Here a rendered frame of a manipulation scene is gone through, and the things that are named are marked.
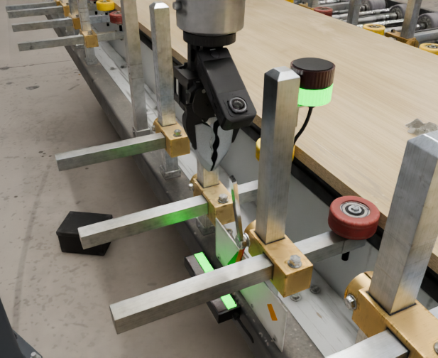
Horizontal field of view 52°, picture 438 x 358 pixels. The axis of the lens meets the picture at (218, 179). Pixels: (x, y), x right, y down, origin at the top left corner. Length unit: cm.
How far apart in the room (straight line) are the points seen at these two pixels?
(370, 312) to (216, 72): 34
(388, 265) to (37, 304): 159
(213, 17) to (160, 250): 155
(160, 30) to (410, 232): 75
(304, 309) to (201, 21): 63
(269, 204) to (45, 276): 147
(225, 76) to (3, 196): 210
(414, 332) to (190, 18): 44
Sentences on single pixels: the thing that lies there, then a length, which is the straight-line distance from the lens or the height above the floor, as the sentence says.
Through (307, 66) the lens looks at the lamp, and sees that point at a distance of 63.
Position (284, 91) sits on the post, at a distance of 60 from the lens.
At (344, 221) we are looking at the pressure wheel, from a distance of 75.
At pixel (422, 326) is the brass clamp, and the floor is 97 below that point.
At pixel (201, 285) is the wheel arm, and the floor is 86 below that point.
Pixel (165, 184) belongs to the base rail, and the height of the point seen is 70.
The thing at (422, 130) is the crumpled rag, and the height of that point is 91.
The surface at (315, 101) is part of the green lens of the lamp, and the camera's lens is 63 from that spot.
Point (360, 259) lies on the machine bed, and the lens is 92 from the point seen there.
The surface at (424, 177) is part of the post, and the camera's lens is 43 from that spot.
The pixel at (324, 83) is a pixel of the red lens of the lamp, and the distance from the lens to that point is 62.
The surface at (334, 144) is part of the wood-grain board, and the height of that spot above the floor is 90.
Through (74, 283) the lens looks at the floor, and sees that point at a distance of 196.
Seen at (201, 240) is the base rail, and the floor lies 70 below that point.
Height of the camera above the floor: 135
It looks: 33 degrees down
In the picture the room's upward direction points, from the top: straight up
